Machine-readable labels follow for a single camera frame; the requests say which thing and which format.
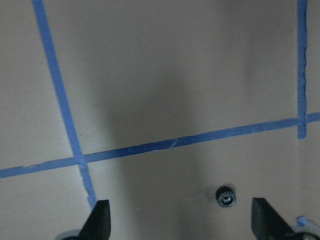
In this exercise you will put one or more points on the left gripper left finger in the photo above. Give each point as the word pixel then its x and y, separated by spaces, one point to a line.
pixel 98 224

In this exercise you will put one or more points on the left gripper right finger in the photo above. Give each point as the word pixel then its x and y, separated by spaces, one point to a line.
pixel 267 224

